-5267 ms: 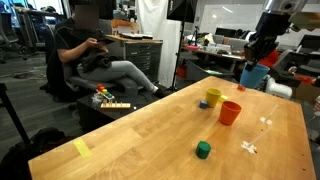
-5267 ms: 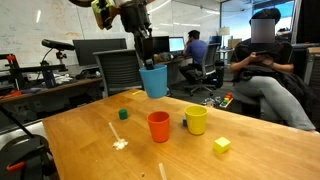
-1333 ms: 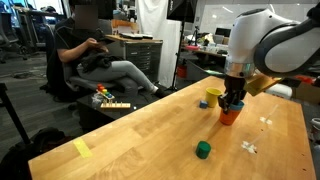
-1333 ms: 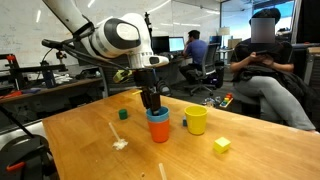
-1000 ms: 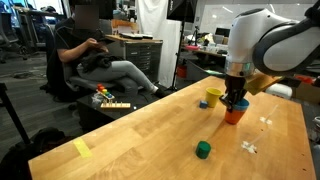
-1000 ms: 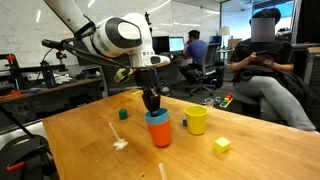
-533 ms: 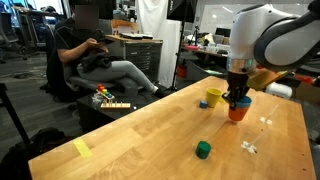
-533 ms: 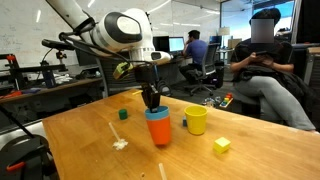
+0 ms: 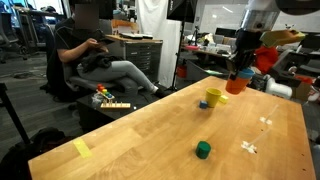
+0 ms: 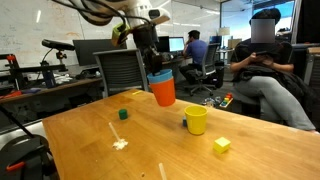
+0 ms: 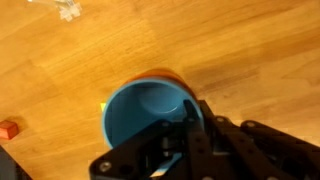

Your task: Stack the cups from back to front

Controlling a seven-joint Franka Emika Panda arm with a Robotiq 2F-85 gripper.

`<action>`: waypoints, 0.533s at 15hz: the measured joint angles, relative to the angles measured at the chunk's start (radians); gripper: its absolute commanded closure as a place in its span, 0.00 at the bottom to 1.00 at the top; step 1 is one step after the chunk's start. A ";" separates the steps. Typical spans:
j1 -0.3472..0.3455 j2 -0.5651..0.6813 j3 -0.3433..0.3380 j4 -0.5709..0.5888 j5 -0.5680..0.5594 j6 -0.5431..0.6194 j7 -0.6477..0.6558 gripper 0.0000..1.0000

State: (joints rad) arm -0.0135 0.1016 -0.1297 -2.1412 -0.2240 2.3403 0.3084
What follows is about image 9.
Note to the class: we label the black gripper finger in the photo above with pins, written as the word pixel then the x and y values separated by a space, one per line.
pixel 242 65
pixel 232 71

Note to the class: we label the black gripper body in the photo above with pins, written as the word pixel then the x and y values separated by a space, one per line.
pixel 246 45

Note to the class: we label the orange plastic cup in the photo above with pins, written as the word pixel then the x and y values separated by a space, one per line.
pixel 237 86

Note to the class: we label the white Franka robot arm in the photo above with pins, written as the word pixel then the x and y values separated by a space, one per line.
pixel 260 15

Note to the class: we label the person in red hoodie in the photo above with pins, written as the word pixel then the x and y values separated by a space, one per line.
pixel 266 58

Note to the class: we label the cluttered office desk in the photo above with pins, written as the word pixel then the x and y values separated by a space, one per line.
pixel 210 56

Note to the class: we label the yellow cube block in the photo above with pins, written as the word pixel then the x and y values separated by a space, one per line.
pixel 224 99

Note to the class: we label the yellow plastic cup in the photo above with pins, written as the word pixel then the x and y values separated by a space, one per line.
pixel 212 97

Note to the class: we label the whiteboard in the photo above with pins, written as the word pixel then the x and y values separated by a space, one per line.
pixel 220 18

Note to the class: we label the white rounded object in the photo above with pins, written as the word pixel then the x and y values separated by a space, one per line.
pixel 278 88

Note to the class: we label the blue cube block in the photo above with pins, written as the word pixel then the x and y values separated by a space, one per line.
pixel 203 104

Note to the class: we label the red bucket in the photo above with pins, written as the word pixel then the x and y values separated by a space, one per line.
pixel 181 71

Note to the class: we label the black light stand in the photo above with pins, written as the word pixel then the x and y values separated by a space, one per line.
pixel 178 56

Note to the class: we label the cardboard box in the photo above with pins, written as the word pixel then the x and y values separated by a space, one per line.
pixel 305 92

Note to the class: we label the white backdrop curtain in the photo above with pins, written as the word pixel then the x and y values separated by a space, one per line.
pixel 165 43

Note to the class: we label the black softbox light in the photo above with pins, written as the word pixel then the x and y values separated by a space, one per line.
pixel 181 10

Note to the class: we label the green cylinder block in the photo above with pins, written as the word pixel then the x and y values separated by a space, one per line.
pixel 202 150

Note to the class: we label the grey drawer cabinet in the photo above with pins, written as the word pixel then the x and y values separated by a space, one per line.
pixel 143 58

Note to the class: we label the black tray on cabinet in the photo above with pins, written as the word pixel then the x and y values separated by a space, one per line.
pixel 135 35

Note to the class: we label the wooden peg board toy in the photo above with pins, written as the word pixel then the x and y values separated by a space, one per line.
pixel 115 105

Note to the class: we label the colourful toy xylophone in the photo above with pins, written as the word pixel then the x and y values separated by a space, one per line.
pixel 105 92

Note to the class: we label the grey office chair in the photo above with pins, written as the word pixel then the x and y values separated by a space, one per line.
pixel 100 83

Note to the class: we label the black jacket on lap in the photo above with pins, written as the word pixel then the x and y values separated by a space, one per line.
pixel 98 61

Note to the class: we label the clear plastic bag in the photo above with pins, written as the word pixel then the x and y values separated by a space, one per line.
pixel 96 99

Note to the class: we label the black low table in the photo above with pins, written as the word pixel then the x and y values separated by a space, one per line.
pixel 93 116

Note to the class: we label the seated person black shirt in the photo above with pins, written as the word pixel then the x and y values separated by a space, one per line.
pixel 71 43

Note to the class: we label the black backpack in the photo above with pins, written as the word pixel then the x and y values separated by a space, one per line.
pixel 40 143

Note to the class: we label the black stand leg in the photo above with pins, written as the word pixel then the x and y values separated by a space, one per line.
pixel 13 115

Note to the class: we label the yellow-green wrist camera mount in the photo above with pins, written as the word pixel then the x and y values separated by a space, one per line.
pixel 281 37

